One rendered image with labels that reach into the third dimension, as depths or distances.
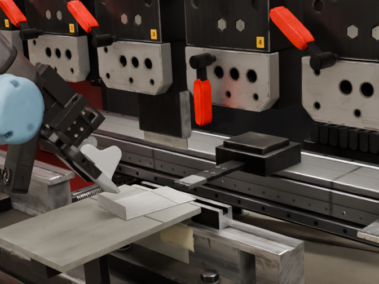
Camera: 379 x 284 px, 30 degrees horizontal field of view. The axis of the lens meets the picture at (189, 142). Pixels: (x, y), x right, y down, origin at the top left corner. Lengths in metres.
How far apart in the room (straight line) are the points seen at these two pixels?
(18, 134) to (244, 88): 0.32
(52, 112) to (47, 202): 0.45
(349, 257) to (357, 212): 2.05
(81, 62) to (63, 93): 0.21
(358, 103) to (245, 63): 0.17
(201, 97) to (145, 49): 0.16
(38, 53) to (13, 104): 0.53
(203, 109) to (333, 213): 0.40
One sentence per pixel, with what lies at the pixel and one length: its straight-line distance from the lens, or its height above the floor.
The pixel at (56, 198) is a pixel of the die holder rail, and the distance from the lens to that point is 1.42.
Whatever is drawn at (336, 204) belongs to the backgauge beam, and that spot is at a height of 0.94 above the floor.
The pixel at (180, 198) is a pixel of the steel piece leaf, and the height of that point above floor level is 1.00.
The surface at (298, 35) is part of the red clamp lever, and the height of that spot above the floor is 1.29.
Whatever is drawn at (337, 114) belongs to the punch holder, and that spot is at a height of 1.19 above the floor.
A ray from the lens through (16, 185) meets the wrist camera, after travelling 0.99.
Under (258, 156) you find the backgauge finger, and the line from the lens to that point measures 1.26.
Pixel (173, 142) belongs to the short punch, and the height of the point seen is 1.09.
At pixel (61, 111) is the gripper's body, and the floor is 1.18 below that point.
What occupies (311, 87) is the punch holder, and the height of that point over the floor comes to 1.22.
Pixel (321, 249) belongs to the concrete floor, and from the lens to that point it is 3.35.
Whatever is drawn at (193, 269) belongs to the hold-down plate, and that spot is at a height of 0.90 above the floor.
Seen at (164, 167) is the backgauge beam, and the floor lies 0.93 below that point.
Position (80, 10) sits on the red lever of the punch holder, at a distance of 1.13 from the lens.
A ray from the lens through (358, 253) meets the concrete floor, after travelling 3.32.
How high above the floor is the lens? 1.40
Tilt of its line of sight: 16 degrees down
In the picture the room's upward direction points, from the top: 3 degrees counter-clockwise
